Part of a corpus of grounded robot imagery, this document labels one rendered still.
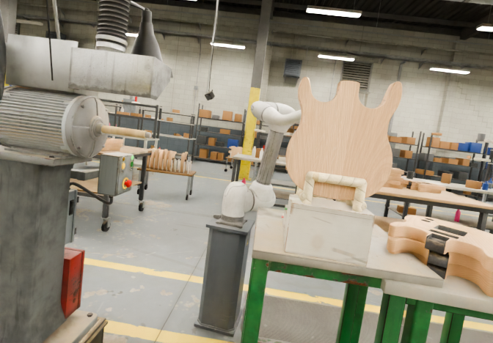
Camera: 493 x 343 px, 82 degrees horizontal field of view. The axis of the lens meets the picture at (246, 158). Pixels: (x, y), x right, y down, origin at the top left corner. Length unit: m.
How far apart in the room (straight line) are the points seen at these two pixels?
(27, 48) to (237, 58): 11.46
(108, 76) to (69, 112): 0.22
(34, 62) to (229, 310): 1.70
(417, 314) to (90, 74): 1.37
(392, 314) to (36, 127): 1.43
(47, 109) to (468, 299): 1.57
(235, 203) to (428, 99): 12.45
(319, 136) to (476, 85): 13.94
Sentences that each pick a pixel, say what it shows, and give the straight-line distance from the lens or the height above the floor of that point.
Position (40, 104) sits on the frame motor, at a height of 1.32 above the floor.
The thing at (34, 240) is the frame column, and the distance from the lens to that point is 1.45.
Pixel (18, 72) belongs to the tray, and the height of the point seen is 1.43.
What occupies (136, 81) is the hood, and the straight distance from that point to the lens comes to 1.09.
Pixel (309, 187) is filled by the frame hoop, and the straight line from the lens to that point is 0.97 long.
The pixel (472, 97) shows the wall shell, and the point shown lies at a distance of 14.71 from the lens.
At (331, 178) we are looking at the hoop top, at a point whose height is 1.20.
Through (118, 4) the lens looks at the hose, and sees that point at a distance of 1.23.
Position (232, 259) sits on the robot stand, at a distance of 1.92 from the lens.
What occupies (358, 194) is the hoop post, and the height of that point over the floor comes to 1.16.
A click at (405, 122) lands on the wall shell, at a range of 13.38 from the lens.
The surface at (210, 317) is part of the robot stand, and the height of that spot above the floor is 0.08.
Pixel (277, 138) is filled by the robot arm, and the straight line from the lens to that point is 1.88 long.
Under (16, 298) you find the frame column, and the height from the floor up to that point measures 0.53.
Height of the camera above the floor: 1.31
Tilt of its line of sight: 5 degrees down
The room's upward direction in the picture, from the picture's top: 8 degrees clockwise
